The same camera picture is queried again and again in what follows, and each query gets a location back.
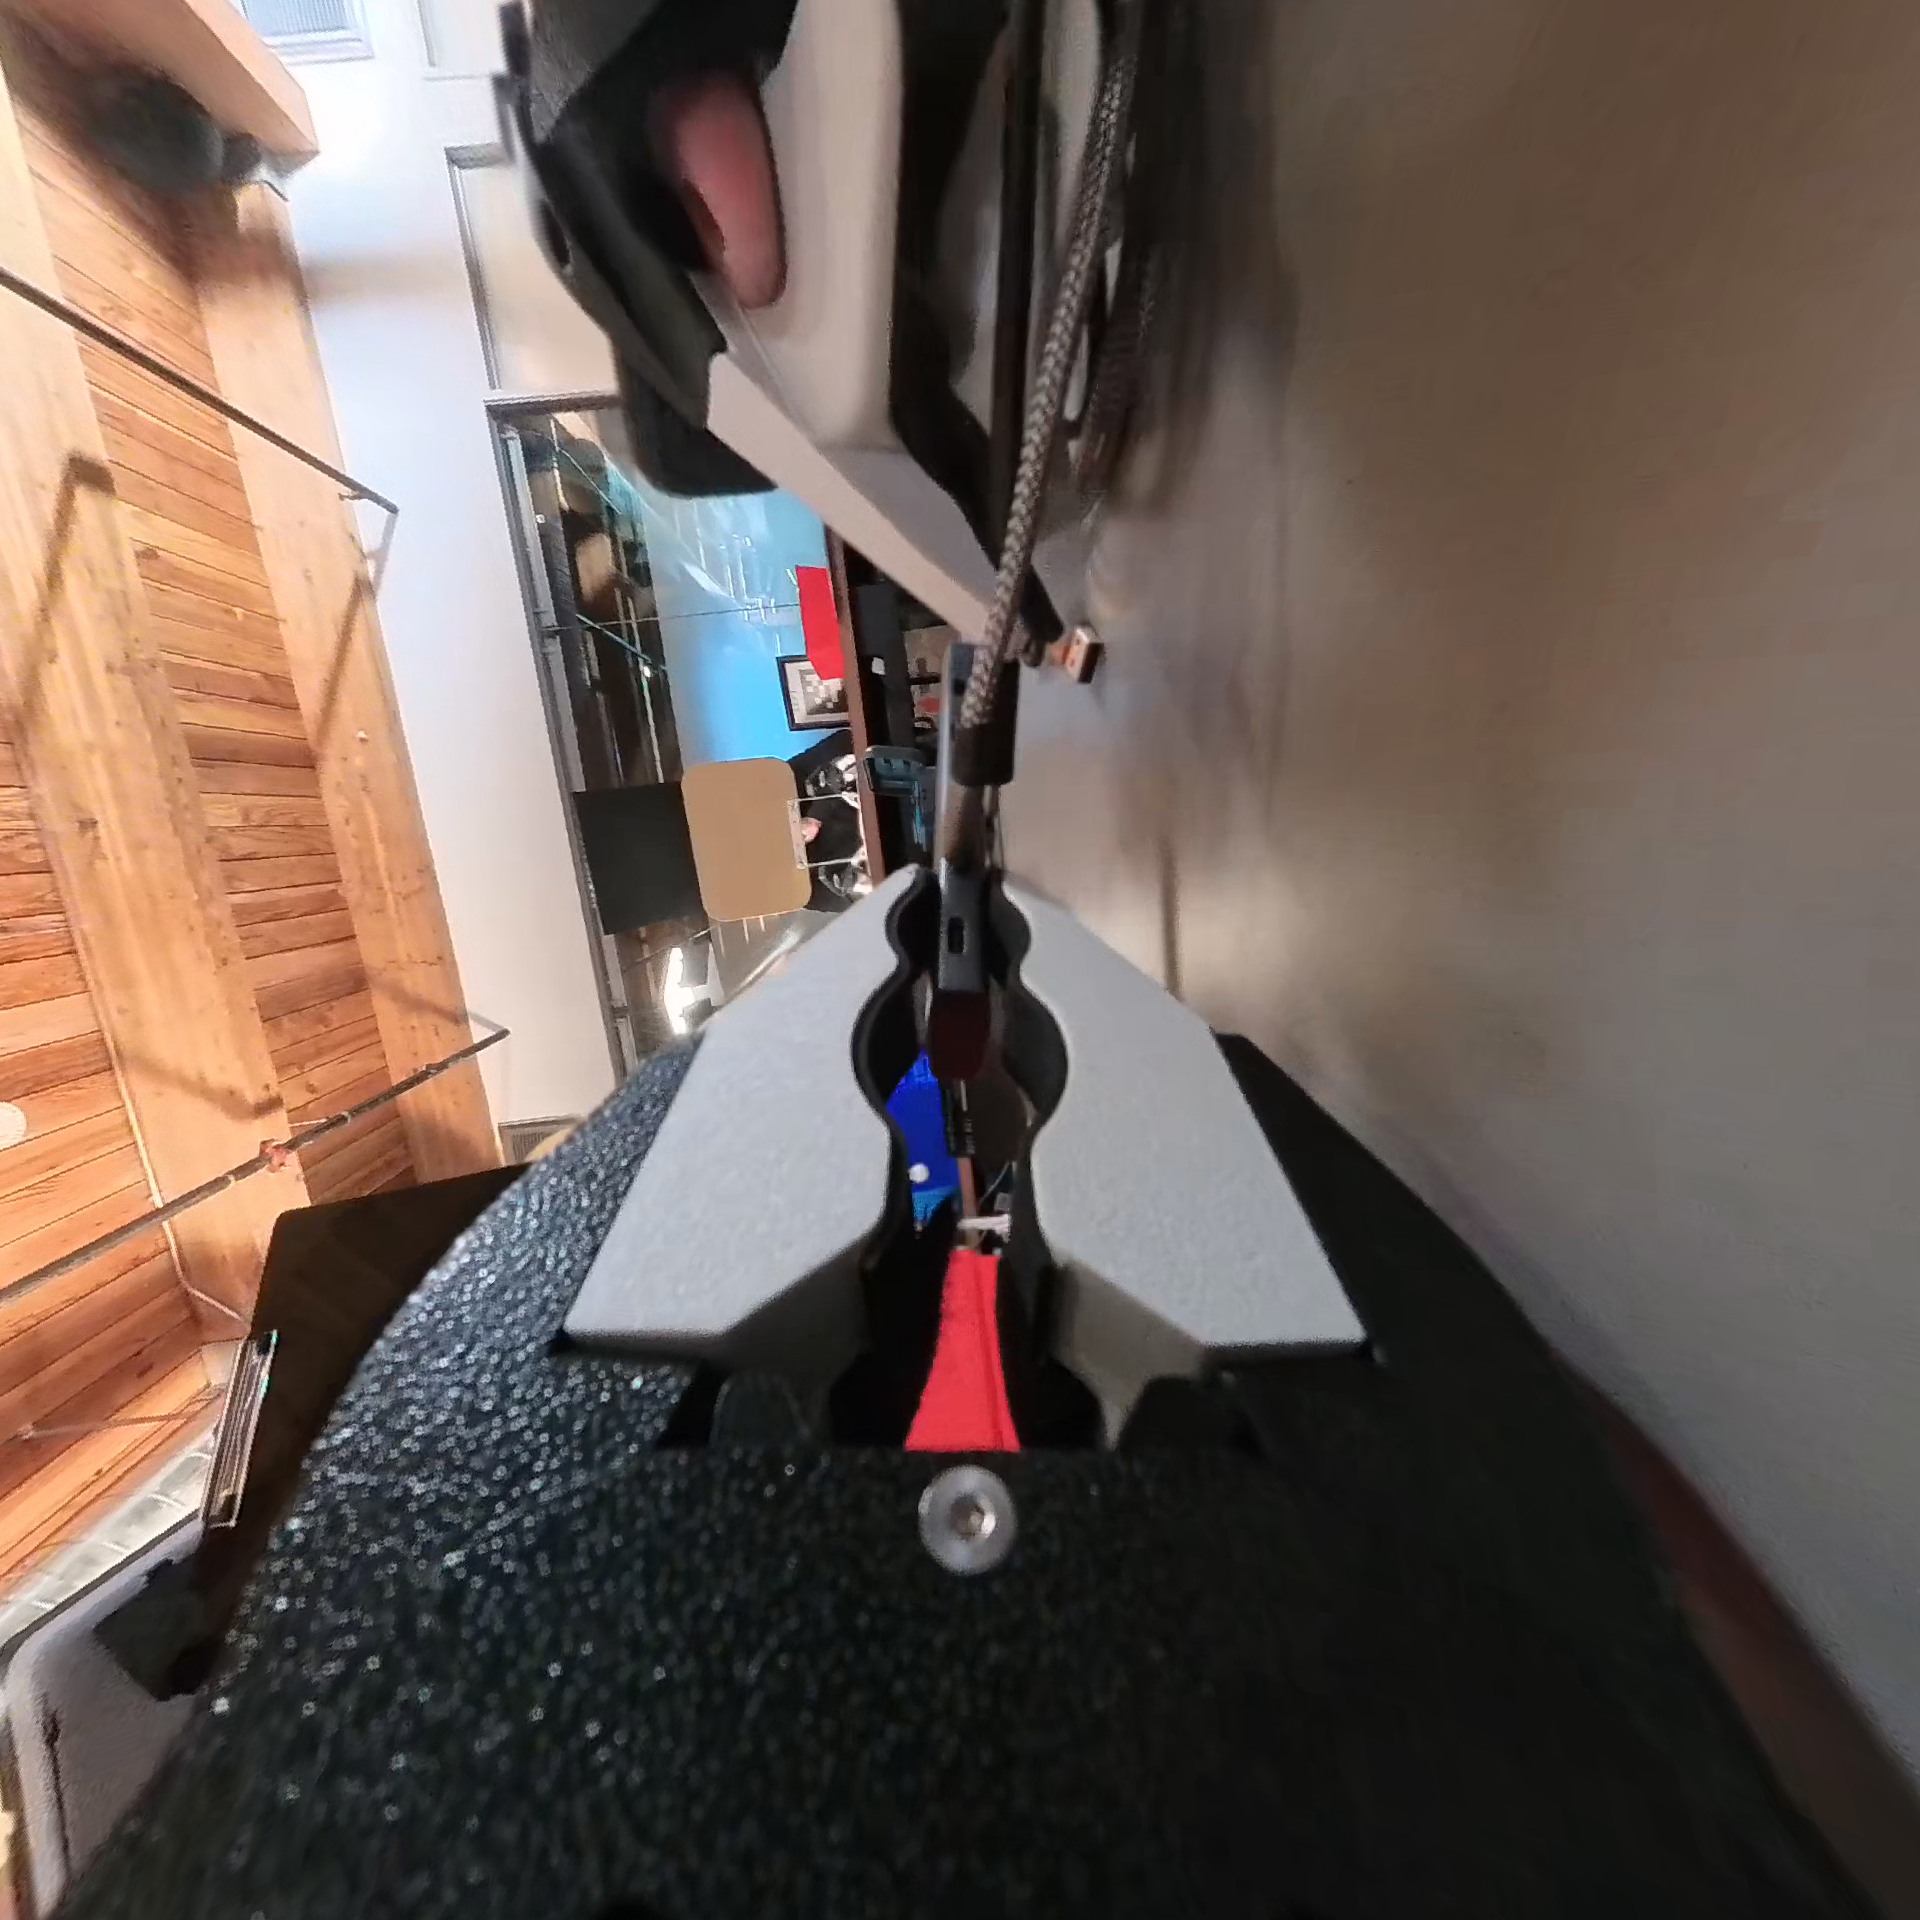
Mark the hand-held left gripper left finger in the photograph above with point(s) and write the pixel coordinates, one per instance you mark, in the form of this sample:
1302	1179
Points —
735	1170

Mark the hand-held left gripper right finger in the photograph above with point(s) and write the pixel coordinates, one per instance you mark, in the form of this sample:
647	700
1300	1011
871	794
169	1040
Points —
1184	1184

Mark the person's right hand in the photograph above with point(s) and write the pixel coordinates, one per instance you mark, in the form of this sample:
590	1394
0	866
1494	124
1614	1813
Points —
727	181

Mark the blue plastic bin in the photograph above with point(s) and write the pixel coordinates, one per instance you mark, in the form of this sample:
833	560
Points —
917	1124

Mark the black square board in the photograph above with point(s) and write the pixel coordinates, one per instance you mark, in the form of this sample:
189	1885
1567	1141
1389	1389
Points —
639	862

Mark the tan rounded board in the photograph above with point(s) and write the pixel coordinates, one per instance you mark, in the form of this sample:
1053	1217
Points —
749	836

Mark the black laptop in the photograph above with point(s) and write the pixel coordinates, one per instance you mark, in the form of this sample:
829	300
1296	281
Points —
376	1275

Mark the black sprinkler pipe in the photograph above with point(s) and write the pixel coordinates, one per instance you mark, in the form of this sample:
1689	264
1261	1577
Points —
272	1154

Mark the black and white printed tag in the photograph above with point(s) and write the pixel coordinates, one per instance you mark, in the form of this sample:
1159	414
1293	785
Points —
809	692

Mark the silver spiral air duct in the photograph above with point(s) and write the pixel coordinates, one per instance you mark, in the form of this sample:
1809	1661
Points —
90	1516

